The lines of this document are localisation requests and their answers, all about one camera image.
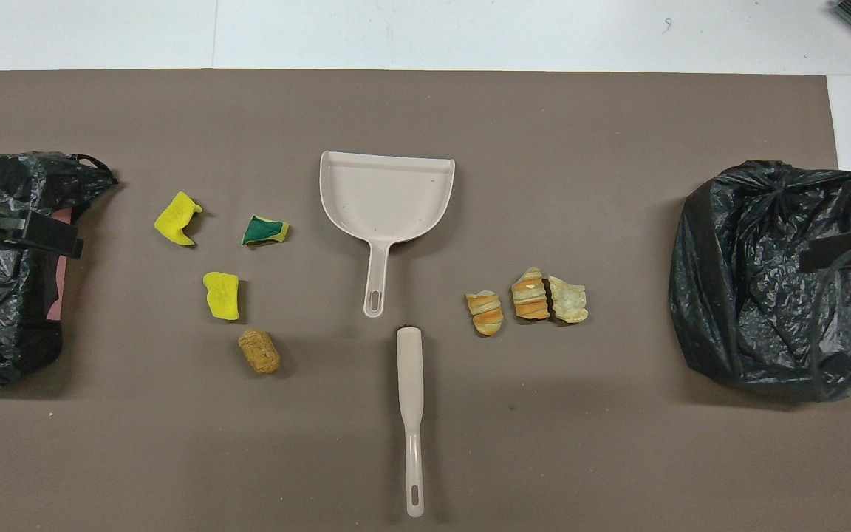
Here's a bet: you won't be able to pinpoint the small striped croissant piece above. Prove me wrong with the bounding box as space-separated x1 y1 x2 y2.
465 290 505 337

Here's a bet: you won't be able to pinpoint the green and yellow sponge piece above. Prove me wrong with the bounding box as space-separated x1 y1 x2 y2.
241 214 290 248

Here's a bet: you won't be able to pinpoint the brown table mat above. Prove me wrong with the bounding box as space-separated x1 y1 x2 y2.
0 69 851 532

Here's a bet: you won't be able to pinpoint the large yellow sponge piece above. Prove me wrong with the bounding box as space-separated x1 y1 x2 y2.
154 191 203 247

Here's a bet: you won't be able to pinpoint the pale bread piece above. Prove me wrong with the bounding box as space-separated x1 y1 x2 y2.
548 275 589 325

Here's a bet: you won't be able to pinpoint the beige hand brush black bristles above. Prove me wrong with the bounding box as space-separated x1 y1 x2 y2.
396 325 426 519

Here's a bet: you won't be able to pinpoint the small yellow sponge piece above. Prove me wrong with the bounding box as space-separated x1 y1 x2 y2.
202 271 241 321

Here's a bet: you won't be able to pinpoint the large striped croissant piece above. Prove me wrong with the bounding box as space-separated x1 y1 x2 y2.
510 267 551 321

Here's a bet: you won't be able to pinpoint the brown cork-like nugget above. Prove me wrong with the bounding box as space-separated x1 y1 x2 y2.
238 328 281 375

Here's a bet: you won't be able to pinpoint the beige plastic dustpan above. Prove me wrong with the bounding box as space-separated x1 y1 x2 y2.
319 151 457 318

